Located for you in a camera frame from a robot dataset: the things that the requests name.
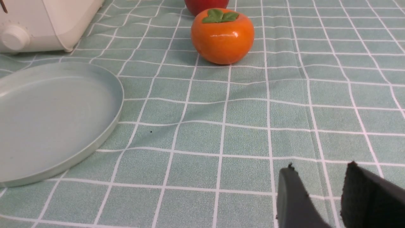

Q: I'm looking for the orange persimmon with green leaf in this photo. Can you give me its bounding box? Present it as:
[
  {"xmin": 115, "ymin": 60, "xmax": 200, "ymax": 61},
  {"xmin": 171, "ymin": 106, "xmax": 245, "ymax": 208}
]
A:
[{"xmin": 190, "ymin": 8, "xmax": 255, "ymax": 65}]

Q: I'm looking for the red apple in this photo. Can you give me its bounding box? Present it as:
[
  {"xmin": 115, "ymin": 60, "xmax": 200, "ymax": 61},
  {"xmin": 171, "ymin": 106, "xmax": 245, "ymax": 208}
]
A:
[{"xmin": 184, "ymin": 0, "xmax": 229, "ymax": 16}]

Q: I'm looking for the light blue round plate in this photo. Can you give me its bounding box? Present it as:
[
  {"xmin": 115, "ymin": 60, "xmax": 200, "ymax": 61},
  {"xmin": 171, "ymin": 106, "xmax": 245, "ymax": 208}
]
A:
[{"xmin": 0, "ymin": 62, "xmax": 124, "ymax": 188}]

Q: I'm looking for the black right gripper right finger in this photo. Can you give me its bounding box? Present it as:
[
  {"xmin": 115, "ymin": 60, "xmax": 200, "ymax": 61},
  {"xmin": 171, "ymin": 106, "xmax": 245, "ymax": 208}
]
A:
[{"xmin": 340, "ymin": 161, "xmax": 405, "ymax": 228}]

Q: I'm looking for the white two-slot toaster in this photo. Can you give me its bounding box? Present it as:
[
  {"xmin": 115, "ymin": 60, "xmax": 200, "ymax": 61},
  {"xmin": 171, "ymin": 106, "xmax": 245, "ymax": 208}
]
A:
[{"xmin": 0, "ymin": 0, "xmax": 104, "ymax": 53}]

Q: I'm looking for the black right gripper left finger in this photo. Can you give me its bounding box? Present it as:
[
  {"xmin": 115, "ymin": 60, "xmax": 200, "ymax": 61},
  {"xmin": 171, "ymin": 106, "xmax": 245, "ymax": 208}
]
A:
[{"xmin": 276, "ymin": 164, "xmax": 330, "ymax": 228}]

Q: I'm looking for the green checkered tablecloth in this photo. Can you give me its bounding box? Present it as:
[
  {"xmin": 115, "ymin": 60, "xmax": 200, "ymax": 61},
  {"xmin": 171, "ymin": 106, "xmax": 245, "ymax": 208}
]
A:
[{"xmin": 1, "ymin": 0, "xmax": 405, "ymax": 228}]

